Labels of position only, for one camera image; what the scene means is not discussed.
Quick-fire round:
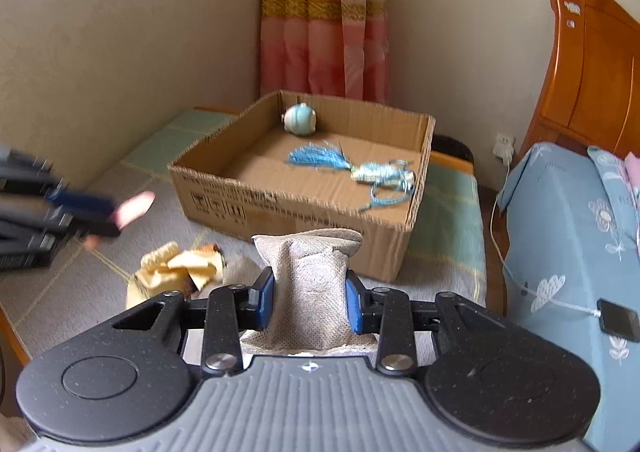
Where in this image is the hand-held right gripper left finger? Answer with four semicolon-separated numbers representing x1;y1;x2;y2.
112;267;276;379

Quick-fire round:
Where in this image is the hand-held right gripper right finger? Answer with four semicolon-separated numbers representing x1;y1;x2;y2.
345;269;507;378

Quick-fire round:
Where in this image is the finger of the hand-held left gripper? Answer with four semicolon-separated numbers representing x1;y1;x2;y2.
47;187;121;223
70;216;122;239

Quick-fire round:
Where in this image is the grey fabric pouch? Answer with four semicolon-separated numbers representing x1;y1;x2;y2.
240;228;378;355

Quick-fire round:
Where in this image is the yellow cloth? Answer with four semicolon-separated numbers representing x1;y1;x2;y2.
139;242;227;293

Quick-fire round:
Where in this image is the cardboard box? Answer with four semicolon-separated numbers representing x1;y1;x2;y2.
167;90;436;283

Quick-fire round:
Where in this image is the blue patterned sachet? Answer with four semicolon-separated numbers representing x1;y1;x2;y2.
350;159;417;213

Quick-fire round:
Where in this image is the blue tassel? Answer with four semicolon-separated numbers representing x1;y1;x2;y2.
285;141;357;171

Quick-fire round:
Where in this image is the round blue plush toy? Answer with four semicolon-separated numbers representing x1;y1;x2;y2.
281;102;318;137

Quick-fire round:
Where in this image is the dark round container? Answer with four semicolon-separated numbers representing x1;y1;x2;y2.
431;134;474;163

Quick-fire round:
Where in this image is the blue floral bedsheet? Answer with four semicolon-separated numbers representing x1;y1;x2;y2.
495;142;640;452

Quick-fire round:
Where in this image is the black smartphone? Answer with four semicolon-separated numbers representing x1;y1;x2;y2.
597;299;640;343

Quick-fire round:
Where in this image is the pink patterned curtain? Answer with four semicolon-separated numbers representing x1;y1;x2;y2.
259;0;391;105

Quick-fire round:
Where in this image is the wooden headboard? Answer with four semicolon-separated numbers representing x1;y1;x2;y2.
517;0;640;167

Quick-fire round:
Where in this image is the white charging cable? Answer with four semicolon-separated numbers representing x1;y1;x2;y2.
490;152;603;320

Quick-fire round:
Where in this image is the white wall socket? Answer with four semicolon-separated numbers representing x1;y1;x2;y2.
492;132;517;163

